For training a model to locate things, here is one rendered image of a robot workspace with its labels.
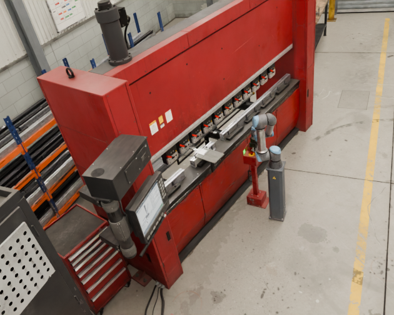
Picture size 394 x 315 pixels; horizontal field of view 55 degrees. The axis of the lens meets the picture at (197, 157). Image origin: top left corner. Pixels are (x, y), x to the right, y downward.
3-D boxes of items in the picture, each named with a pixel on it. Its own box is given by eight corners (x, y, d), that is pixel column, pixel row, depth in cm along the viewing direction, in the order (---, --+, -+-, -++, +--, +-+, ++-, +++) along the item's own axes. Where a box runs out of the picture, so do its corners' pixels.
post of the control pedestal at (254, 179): (257, 195, 470) (254, 161, 438) (253, 194, 473) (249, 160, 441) (259, 192, 474) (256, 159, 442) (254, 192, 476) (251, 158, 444)
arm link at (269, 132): (277, 109, 373) (271, 129, 419) (266, 111, 373) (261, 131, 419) (280, 119, 369) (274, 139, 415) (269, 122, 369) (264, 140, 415)
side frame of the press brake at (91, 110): (169, 290, 395) (102, 95, 259) (116, 256, 443) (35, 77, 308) (184, 272, 409) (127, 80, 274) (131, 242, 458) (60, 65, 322)
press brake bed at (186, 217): (177, 269, 415) (161, 216, 366) (163, 260, 427) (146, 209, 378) (299, 130, 587) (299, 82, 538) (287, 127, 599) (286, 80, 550)
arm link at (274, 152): (282, 160, 398) (282, 149, 390) (270, 162, 398) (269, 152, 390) (279, 154, 408) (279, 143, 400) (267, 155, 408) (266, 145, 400)
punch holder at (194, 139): (194, 144, 395) (191, 131, 385) (187, 142, 400) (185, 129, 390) (202, 137, 403) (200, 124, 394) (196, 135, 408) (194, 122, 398)
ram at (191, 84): (140, 172, 342) (115, 94, 295) (134, 170, 347) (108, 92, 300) (292, 47, 514) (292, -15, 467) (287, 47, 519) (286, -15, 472)
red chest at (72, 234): (101, 322, 378) (65, 259, 319) (71, 298, 406) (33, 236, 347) (136, 285, 406) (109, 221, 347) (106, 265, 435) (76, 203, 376)
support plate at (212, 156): (214, 164, 393) (214, 162, 392) (195, 157, 408) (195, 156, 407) (224, 154, 403) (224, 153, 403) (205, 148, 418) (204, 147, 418)
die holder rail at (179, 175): (154, 205, 373) (152, 199, 368) (150, 203, 377) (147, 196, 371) (186, 176, 402) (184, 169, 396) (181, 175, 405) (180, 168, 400)
